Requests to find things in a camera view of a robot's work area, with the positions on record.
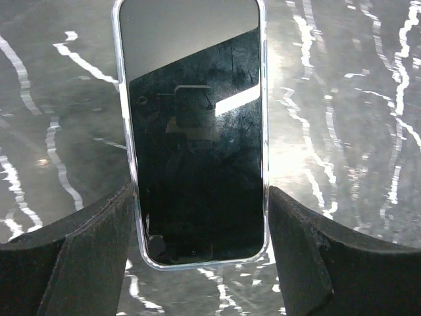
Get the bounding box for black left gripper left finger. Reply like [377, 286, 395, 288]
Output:
[1, 183, 134, 315]

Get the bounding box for spare phone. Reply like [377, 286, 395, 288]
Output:
[112, 1, 269, 271]

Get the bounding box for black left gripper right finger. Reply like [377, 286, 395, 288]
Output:
[268, 186, 420, 315]

